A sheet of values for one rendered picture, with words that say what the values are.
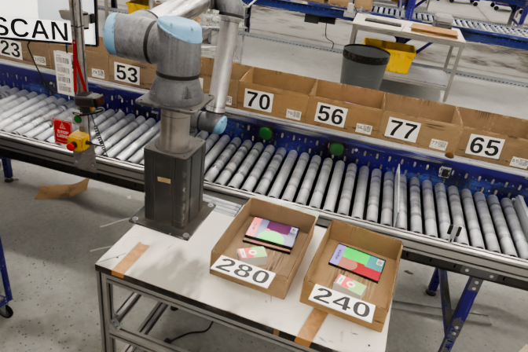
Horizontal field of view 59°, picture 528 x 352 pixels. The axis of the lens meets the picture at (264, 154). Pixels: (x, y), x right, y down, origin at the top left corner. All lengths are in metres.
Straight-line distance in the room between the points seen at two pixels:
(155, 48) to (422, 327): 2.02
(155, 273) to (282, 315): 0.46
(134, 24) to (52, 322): 1.57
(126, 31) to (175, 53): 0.19
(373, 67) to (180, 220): 3.58
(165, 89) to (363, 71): 3.64
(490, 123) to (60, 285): 2.49
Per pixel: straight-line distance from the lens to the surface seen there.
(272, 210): 1.91
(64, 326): 2.60
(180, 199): 1.78
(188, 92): 1.62
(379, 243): 1.88
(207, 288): 1.64
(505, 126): 2.86
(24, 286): 2.84
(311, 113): 2.51
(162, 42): 1.60
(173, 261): 1.74
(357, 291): 1.66
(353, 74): 5.09
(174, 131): 1.69
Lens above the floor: 1.91
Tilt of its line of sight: 28 degrees down
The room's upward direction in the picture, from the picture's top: 7 degrees clockwise
